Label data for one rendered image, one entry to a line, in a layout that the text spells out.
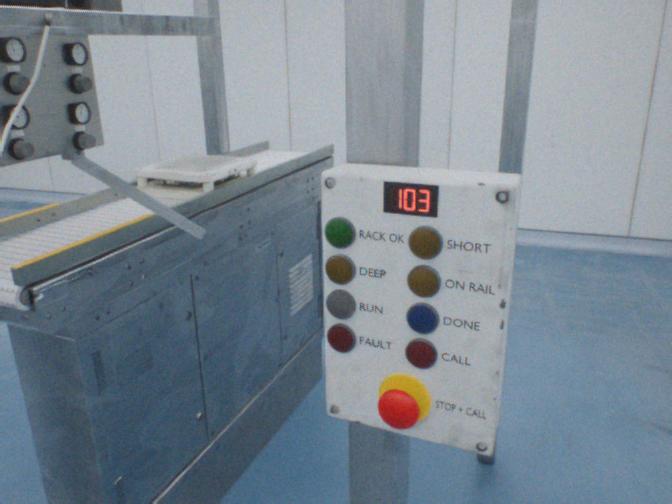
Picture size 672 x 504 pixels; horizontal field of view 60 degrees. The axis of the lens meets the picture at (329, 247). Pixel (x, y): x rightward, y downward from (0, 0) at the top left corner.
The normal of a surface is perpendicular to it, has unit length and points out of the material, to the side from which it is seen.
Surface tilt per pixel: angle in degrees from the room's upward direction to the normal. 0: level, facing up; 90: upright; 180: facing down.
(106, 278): 90
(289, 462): 0
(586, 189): 90
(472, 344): 90
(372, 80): 90
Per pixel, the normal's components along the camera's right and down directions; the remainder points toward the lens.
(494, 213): -0.40, 0.31
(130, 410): 0.91, 0.12
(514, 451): -0.02, -0.94
